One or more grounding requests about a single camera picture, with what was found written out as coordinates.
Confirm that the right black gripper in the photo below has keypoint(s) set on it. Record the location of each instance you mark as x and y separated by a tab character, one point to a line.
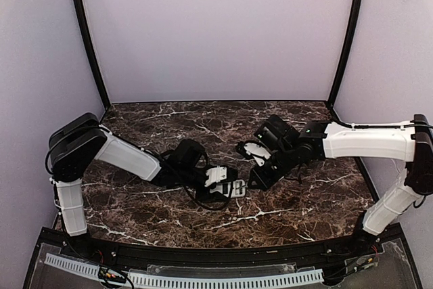
264	174

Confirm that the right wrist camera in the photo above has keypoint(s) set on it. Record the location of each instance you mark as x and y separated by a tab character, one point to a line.
276	134

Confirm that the white remote control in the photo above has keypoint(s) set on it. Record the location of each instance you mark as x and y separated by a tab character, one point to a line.
235	189

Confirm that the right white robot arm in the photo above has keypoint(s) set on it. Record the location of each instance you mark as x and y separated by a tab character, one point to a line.
407	141

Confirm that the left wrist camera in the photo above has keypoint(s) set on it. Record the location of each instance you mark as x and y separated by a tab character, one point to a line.
189	152

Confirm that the white slotted cable duct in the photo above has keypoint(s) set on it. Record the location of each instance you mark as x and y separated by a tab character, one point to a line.
175	277

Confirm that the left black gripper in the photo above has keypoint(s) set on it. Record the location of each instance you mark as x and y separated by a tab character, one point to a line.
225	179

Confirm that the right black frame post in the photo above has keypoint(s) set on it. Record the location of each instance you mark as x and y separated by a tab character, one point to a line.
345	53

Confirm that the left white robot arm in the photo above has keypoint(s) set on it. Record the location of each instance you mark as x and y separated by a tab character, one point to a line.
85	143

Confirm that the black frame post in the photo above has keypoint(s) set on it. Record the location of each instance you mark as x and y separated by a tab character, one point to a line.
90	53
345	53

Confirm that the left black frame post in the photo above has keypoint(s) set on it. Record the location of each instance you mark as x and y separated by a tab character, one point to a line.
90	53

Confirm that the black front rail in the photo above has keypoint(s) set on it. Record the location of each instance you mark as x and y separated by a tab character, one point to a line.
138	256

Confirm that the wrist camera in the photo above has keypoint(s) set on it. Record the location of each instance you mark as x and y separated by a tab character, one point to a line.
276	134
189	152

